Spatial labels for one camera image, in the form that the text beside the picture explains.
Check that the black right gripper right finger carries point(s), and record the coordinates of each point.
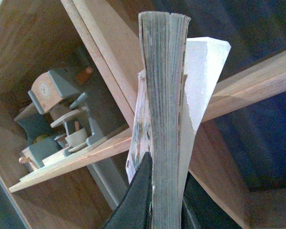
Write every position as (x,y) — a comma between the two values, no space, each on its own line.
(200,211)

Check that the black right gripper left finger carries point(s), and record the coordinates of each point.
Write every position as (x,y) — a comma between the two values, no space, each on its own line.
(134,210)

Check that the red white spine book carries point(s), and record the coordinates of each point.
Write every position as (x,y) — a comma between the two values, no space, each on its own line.
(175,88)

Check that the toy cup with saucer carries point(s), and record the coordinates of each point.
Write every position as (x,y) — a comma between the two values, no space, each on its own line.
(77,140)

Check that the grey toy box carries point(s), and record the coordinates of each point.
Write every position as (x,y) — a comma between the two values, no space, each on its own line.
(39,151)

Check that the light wooden bookshelf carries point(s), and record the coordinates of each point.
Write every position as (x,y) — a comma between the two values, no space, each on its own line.
(36,34)

